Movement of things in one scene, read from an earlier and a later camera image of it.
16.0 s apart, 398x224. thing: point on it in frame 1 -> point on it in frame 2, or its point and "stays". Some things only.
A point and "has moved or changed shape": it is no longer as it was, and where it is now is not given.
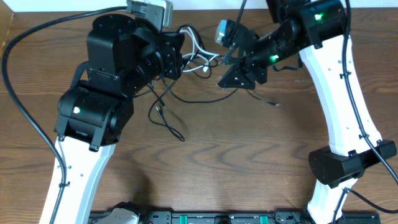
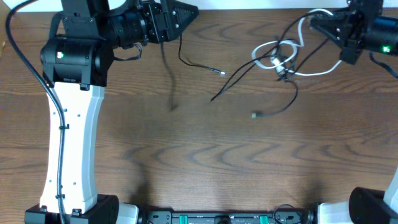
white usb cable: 197,51 -> 281,70
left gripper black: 171,58 -> 160,23
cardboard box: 7,17 stays
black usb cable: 203,76 -> 268,56
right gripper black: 246,64 -> 346,28
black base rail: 249,217 stays
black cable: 176,134 has moved or changed shape
